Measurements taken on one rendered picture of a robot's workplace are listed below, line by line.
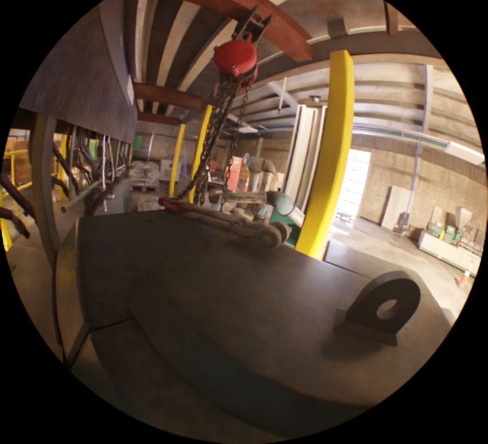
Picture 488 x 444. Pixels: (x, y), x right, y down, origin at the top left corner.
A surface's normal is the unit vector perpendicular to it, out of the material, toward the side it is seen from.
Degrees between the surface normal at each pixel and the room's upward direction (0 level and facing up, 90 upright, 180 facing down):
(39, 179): 90
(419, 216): 90
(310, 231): 90
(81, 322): 45
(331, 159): 90
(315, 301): 0
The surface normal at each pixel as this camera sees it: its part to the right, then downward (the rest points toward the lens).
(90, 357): -0.25, -0.64
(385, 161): -0.80, -0.05
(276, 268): 0.21, -0.96
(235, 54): -0.11, 0.18
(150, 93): 0.56, 0.29
